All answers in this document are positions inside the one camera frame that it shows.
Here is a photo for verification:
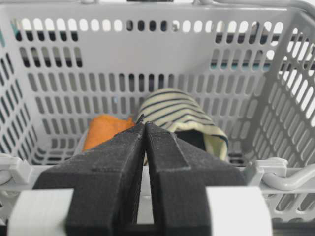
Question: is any striped cream slipper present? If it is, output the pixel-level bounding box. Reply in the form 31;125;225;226
137;88;229;161

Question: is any grey basket handle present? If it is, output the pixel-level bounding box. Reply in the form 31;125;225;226
262;164;315;191

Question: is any orange cloth item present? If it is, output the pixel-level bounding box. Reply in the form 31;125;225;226
82;115;135;151

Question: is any grey plastic shopping basket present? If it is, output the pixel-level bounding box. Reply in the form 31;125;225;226
0;0;315;223

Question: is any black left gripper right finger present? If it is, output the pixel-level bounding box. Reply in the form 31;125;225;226
145;122;246;235

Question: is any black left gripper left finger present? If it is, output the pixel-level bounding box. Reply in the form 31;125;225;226
34;123;145;234

